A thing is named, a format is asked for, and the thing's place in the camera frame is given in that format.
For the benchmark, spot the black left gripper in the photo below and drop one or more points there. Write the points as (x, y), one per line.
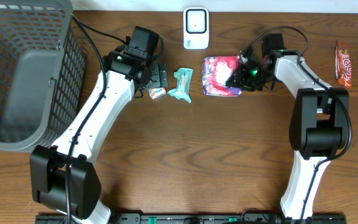
(160, 75)

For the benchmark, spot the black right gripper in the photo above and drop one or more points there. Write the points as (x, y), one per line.
(241, 82)

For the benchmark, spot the orange white snack packet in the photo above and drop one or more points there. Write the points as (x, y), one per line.
(157, 92)

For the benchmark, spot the teal snack wrapper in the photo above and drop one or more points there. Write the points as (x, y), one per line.
(182, 91)

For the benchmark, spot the pink purple snack packet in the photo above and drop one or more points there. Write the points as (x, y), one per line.
(216, 72)

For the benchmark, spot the orange chocolate bar wrapper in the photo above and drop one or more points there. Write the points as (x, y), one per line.
(343, 65)

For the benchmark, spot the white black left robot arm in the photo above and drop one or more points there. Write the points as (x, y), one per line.
(63, 176)

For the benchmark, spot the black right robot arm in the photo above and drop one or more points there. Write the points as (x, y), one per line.
(320, 128)

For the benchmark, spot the white barcode scanner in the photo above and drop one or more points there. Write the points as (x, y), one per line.
(195, 28)

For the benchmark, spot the dark grey plastic basket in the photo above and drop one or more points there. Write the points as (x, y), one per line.
(41, 73)

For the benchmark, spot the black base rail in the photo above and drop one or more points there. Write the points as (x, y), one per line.
(249, 217)

